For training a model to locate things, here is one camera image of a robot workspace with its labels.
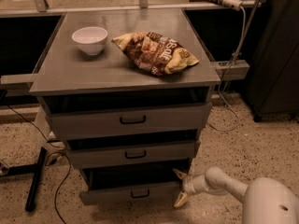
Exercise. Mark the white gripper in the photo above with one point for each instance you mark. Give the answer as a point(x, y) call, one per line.
point(188, 185)

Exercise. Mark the grey bottom drawer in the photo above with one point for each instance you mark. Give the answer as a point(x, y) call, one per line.
point(138, 182)

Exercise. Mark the grey drawer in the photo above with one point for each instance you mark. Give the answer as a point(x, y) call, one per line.
point(138, 182)
point(118, 156)
point(115, 122)

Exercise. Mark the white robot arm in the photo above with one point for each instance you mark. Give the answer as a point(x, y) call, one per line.
point(265, 200)

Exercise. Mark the grey middle drawer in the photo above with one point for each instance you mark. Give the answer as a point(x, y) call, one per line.
point(118, 156)

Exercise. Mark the grey drawer cabinet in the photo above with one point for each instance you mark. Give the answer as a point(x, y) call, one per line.
point(70, 81)

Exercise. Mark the grey top drawer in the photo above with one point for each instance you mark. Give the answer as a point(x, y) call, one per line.
point(115, 122)

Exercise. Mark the brown yellow chip bag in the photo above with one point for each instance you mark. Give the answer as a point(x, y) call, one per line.
point(155, 53)

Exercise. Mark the black metal floor bar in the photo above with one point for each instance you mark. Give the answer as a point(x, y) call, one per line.
point(38, 167)

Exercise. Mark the white bowl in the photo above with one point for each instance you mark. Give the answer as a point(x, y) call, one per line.
point(90, 40)

